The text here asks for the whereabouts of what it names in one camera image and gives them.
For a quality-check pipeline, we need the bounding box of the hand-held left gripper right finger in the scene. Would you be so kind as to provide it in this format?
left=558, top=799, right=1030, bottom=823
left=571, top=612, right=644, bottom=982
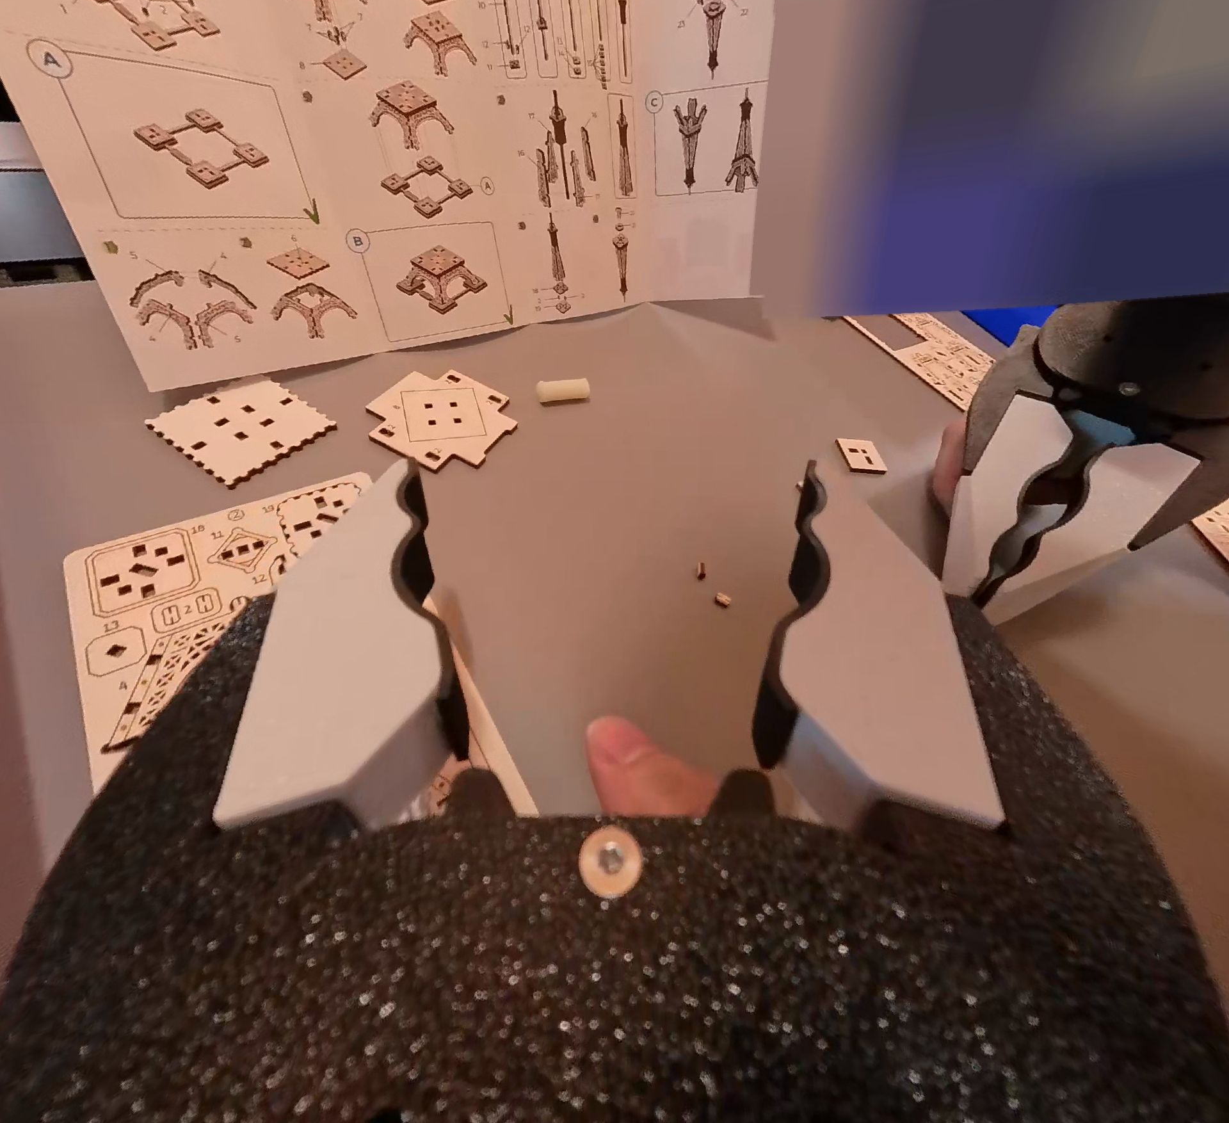
left=751, top=458, right=1010, bottom=836

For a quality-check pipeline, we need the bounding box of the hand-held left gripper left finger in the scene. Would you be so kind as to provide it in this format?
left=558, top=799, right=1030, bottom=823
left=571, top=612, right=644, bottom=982
left=212, top=458, right=472, bottom=836

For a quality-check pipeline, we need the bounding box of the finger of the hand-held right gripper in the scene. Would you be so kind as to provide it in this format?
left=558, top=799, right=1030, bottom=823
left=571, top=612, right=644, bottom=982
left=943, top=393, right=1069, bottom=604
left=987, top=444, right=1204, bottom=628

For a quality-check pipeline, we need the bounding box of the person's right hand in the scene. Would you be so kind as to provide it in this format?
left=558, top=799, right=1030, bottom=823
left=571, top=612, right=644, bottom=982
left=935, top=422, right=972, bottom=511

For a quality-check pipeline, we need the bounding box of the person's left hand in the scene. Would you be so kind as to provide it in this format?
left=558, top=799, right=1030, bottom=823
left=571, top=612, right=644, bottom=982
left=585, top=715, right=724, bottom=819

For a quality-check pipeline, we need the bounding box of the blue object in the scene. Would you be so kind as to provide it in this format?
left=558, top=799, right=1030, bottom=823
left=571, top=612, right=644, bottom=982
left=961, top=307, right=1059, bottom=349

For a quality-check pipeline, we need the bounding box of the wooden parts sheet with arches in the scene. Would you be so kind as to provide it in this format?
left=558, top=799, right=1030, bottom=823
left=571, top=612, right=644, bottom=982
left=64, top=471, right=376, bottom=794

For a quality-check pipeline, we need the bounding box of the jagged square wooden plate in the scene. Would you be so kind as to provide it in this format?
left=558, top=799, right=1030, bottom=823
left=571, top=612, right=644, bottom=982
left=144, top=378, right=339, bottom=491

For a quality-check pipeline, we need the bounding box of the cross-shaped wooden plate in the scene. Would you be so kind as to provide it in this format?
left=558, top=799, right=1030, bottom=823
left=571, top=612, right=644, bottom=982
left=365, top=371, right=520, bottom=475

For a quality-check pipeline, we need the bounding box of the folded paper instruction sheet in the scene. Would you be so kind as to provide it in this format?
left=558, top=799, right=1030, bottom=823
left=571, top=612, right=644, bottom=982
left=0, top=0, right=784, bottom=393

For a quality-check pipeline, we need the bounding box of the grey white box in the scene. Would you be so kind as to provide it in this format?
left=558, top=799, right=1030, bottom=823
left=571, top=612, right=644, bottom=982
left=0, top=81, right=97, bottom=287

